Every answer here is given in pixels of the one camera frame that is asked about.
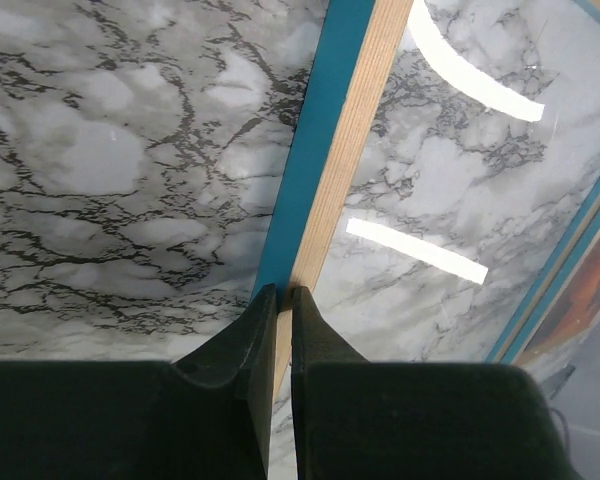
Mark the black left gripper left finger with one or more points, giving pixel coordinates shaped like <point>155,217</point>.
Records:
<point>204,416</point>

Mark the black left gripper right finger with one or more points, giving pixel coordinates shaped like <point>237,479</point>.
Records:
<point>357,419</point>

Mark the colourful balloon photo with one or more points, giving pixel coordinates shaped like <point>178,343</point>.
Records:
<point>573,312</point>

